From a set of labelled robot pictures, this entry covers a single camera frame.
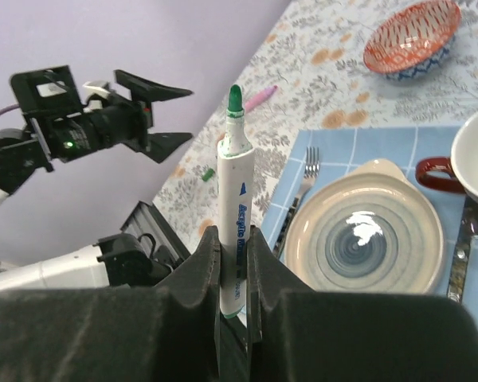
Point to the green pen cap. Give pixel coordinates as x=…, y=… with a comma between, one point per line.
x=208, y=175

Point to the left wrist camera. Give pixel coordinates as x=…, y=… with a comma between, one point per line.
x=100, y=95

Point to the silver patterned knife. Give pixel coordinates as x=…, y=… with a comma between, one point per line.
x=468, y=232

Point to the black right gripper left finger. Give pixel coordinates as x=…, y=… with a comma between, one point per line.
x=168, y=332

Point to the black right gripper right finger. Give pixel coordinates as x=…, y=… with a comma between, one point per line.
x=298, y=334

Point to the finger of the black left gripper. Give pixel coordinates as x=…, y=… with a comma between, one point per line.
x=146, y=90
x=163, y=145

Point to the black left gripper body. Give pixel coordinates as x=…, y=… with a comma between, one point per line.
x=54, y=115

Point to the red patterned bowl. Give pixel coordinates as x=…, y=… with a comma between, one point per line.
x=413, y=41

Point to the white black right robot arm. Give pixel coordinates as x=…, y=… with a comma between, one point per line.
x=81, y=270

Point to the cream grey plate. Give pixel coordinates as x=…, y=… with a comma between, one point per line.
x=369, y=231

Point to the red white cup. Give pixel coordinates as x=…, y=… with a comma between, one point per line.
x=457, y=173

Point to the white green-tipped marker pen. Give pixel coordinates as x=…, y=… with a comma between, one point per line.
x=235, y=168

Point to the silver fork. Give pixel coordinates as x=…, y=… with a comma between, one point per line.
x=311, y=172

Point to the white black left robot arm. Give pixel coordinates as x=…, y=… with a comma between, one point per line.
x=21, y=155

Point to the floral patterned tablecloth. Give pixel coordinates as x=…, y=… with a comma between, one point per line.
x=314, y=56

